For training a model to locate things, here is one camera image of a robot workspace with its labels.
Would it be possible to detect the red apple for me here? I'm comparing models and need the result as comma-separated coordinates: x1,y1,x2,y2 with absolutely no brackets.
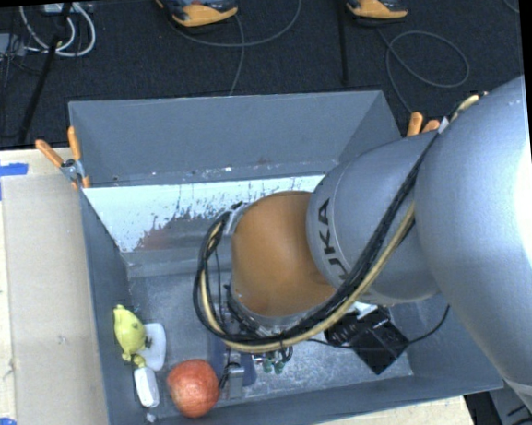
163,357,224,422

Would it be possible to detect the white plastic bottle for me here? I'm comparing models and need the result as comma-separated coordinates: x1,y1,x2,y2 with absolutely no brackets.
139,321,171,374

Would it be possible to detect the white oval block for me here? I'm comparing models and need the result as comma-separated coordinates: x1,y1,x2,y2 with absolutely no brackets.
133,364,161,410

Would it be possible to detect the yellow-green toy animal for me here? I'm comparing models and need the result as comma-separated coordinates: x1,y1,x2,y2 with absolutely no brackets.
112,301,151,365

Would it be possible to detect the black box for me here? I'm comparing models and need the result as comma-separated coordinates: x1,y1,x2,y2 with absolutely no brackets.
322,303,413,381

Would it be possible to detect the pale cardboard board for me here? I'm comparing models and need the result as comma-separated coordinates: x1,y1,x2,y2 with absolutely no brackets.
0,169,111,425

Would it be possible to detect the grey metal bin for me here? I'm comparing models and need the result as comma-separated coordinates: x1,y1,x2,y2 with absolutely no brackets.
66,65,508,425

